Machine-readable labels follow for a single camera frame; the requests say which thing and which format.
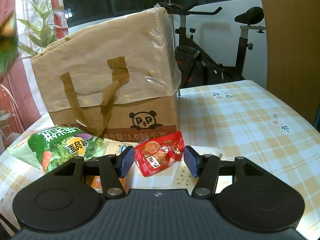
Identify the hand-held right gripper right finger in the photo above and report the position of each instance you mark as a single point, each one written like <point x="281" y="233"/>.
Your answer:
<point x="191" y="161"/>

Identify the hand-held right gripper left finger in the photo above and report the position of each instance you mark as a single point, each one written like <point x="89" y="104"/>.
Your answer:
<point x="126" y="161"/>

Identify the red snack packet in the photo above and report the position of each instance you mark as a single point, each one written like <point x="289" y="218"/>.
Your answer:
<point x="155" y="155"/>

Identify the brown cardboard box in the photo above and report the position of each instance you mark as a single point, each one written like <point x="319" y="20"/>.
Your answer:
<point x="155" y="112"/>

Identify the light green vegetable snack packet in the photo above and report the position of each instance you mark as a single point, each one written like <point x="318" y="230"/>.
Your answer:
<point x="62" y="145"/>

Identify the brown paper bag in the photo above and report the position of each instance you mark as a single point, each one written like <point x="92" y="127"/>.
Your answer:
<point x="100" y="55"/>

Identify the green cracker snack packet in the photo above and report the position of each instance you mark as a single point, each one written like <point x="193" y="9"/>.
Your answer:
<point x="7" y="50"/>

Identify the clear cracker packet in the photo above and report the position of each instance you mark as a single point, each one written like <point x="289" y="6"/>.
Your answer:
<point x="181" y="177"/>

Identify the white snack packet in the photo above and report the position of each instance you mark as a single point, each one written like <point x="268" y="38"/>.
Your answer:
<point x="112" y="146"/>

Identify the black exercise bike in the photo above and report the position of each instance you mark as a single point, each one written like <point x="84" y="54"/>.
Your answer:
<point x="190" y="55"/>

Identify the metal pole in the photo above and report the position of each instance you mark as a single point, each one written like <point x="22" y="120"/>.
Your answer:
<point x="171" y="22"/>

